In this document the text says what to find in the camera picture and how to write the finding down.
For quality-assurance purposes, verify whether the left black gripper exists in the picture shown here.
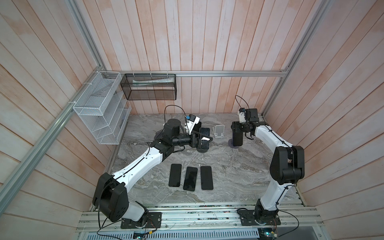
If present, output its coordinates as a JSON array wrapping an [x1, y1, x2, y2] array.
[[172, 128, 212, 149]]

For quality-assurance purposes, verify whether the reflective black phone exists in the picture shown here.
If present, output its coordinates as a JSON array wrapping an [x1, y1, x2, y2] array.
[[199, 128, 211, 147]]

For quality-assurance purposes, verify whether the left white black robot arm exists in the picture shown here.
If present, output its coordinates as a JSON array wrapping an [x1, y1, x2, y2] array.
[[92, 115, 213, 225]]

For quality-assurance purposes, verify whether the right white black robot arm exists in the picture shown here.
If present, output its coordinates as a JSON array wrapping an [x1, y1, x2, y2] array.
[[231, 121, 305, 224]]

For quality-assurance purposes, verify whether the dark round centre stand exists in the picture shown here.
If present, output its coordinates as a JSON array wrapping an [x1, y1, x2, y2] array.
[[197, 147, 209, 153]]

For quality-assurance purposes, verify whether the far right phone stand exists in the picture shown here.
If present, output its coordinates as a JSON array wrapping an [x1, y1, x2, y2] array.
[[228, 139, 240, 149]]

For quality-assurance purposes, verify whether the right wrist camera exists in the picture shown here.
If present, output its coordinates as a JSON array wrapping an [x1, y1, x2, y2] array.
[[238, 108, 259, 124]]

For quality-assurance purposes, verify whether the black wire mesh basket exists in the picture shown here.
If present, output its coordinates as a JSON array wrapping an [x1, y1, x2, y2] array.
[[120, 73, 178, 101]]

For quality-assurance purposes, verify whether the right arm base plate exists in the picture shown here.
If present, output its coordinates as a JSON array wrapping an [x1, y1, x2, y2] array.
[[237, 208, 281, 226]]

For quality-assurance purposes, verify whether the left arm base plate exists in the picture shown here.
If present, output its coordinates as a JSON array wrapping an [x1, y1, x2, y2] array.
[[121, 212, 162, 229]]

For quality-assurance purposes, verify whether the white wire mesh shelf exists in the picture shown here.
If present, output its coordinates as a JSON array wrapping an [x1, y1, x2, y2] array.
[[73, 71, 132, 145]]

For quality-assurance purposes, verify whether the aluminium front rail frame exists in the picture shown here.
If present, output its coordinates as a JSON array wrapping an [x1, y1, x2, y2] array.
[[75, 201, 331, 240]]

